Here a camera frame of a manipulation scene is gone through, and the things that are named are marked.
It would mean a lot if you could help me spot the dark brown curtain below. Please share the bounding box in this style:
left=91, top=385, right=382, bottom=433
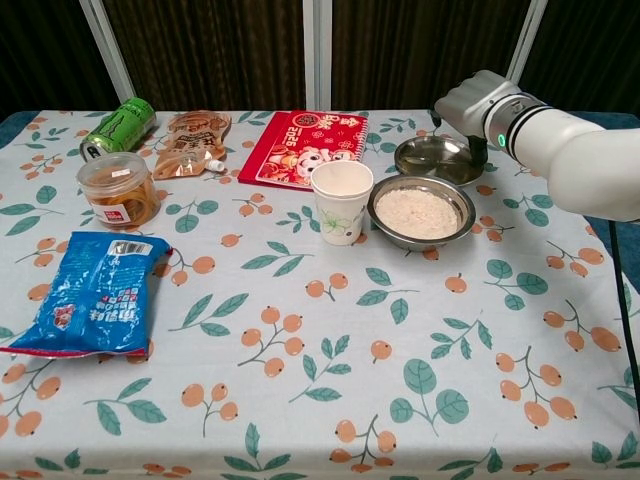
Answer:
left=0, top=0, right=640, bottom=124

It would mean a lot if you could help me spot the stainless steel bowl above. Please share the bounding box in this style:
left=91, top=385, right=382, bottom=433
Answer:
left=367, top=174, right=476, bottom=253

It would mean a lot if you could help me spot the black cable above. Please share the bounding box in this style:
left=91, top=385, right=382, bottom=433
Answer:
left=607, top=217, right=640, bottom=376

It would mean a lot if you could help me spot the white floral paper cup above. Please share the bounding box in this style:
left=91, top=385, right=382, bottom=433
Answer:
left=310, top=160, right=375, bottom=246

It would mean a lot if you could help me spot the red spiral calendar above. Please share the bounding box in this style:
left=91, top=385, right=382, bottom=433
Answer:
left=237, top=109, right=370, bottom=193

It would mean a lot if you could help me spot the blue snack bag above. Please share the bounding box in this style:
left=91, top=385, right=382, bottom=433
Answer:
left=0, top=230, right=174, bottom=360

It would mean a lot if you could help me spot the white frame post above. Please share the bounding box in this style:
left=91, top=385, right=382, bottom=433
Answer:
left=302, top=0, right=335, bottom=112
left=503, top=0, right=546, bottom=87
left=78, top=0, right=137, bottom=112

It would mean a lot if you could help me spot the brown spout pouch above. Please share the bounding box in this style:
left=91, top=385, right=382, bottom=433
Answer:
left=151, top=110, right=233, bottom=181

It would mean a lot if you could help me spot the stainless steel plate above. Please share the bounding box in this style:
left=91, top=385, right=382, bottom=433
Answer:
left=393, top=136, right=486, bottom=188

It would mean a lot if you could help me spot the floral fruit print tablecloth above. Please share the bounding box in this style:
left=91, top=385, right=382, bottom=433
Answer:
left=0, top=108, right=640, bottom=480

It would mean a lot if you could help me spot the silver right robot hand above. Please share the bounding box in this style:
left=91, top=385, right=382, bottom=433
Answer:
left=433, top=69, right=511, bottom=164

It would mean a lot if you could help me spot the clear jar of rubber bands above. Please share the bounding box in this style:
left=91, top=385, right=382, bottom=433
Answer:
left=75, top=152, right=162, bottom=231

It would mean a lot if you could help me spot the green drink can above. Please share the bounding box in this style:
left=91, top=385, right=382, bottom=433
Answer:
left=79, top=97, right=158, bottom=164

